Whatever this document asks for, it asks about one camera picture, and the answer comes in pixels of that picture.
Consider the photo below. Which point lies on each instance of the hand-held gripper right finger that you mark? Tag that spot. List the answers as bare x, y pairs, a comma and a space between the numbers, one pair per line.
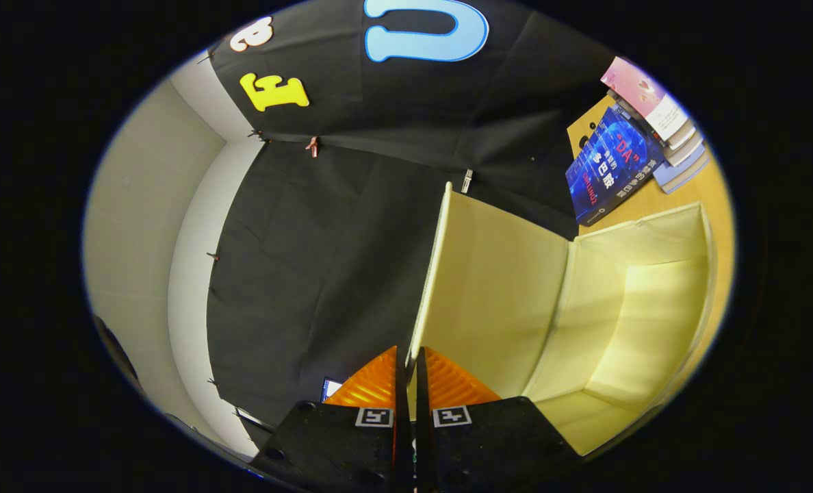
423, 445

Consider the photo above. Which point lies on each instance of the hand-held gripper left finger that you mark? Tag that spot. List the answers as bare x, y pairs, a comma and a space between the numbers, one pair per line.
402, 438

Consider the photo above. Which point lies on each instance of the pale green fabric storage box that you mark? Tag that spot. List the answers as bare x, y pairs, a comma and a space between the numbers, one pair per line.
502, 294

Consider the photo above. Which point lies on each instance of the bright computer screen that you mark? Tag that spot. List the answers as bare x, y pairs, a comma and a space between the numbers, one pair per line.
329, 389

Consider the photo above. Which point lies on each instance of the black backdrop cloth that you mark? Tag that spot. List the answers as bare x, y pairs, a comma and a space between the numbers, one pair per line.
324, 260

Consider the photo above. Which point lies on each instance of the silver clip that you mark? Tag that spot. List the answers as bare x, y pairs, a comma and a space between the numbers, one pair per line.
467, 181

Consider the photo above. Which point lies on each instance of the red clip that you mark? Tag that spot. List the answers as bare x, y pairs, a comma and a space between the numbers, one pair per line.
313, 146

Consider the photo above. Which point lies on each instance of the dark blue book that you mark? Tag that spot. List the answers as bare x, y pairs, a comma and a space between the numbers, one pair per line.
608, 168

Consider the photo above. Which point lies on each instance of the light blue book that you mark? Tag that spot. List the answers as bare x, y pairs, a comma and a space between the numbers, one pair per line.
684, 177

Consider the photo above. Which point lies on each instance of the pink cover book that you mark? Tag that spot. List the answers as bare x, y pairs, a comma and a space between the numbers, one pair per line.
636, 85

